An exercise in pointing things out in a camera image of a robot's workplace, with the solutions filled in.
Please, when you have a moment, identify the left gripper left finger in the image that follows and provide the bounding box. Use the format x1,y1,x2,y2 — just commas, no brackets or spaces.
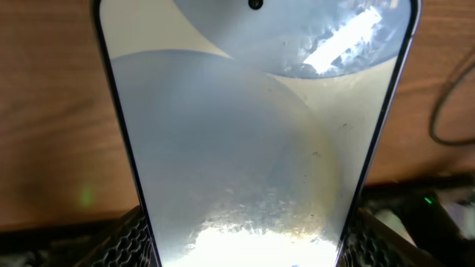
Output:
73,206,156,267

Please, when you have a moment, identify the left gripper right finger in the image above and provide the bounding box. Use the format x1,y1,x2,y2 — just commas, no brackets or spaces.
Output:
339,208,444,267

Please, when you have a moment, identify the blue Samsung Galaxy smartphone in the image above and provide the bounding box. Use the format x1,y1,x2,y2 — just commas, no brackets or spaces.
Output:
91,0,422,266

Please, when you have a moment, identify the black USB charging cable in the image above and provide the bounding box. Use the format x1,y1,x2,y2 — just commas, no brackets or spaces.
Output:
429,47,475,147

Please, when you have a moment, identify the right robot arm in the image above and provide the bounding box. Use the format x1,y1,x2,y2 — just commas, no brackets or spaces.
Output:
361,173,474,266

